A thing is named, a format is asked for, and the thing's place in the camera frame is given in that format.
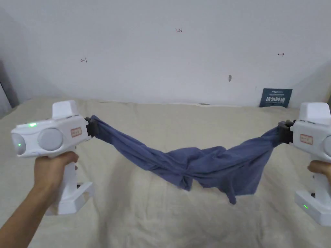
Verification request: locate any dark blue sign card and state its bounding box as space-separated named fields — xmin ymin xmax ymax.
xmin=260 ymin=88 xmax=293 ymax=108

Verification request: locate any dark blue shirt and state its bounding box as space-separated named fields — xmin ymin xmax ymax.
xmin=90 ymin=115 xmax=285 ymax=205

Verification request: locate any person's left forearm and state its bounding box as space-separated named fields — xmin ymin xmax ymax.
xmin=0 ymin=181 xmax=60 ymax=231

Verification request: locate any person's right hand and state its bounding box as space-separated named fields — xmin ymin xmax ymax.
xmin=307 ymin=160 xmax=331 ymax=179

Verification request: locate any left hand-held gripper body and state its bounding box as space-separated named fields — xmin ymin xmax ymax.
xmin=11 ymin=100 xmax=98 ymax=215

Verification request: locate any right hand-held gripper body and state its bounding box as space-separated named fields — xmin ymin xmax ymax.
xmin=278 ymin=102 xmax=331 ymax=226

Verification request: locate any person's left hand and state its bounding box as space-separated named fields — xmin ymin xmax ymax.
xmin=34 ymin=151 xmax=79 ymax=192

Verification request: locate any bed with beige sheet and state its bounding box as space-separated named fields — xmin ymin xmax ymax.
xmin=0 ymin=95 xmax=331 ymax=248

